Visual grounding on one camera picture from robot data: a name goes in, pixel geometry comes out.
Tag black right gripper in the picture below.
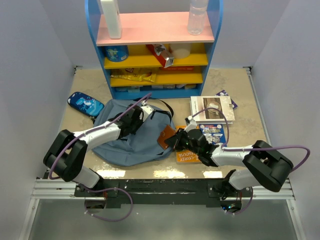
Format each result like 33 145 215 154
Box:
165 128 201 156

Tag orange treehouse book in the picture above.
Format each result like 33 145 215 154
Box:
174 125 203 164

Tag blue cartoon cover book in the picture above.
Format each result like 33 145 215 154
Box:
199 124 226 145

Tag brown leather wallet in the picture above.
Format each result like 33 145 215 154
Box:
157 125 176 150

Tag blue-grey fabric backpack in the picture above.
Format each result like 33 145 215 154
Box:
92 101 175 167

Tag white coffee cover book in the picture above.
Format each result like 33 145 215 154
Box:
190 95 235 124

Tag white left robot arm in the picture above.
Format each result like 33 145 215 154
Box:
43 104 154 196

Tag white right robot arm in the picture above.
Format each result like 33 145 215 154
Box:
164 128 294 197

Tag yellow chips bag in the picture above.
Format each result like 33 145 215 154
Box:
110 67 159 83

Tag white items on bottom shelf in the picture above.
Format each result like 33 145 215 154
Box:
115 83 197 93

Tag blue cartoon pencil case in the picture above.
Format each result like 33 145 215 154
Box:
67 91 105 118

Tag purple book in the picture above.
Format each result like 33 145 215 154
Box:
215 89 238 110

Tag flat red box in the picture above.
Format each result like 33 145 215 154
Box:
159 66 194 71

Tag blue wooden shelf unit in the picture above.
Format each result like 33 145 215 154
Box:
84 0 224 100

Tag blue cylindrical snack can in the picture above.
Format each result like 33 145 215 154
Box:
104 45 129 63

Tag red and silver snack box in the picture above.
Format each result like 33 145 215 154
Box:
145 44 175 68

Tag translucent white plastic cup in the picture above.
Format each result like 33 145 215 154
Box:
169 43 192 59

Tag white rectangular bottle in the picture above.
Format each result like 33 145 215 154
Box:
100 0 122 39

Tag clear plastic water bottle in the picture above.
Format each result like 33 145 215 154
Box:
187 0 209 36

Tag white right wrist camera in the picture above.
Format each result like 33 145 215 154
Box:
184 116 198 132

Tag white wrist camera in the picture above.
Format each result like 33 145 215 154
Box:
140 104 154 122
184 116 198 132

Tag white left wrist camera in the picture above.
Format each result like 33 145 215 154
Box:
140 104 154 122

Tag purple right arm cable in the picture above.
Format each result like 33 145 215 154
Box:
191 107 311 216

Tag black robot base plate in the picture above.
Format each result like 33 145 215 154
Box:
74 178 251 209

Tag aluminium front frame rail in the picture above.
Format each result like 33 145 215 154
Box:
30 177 296 201

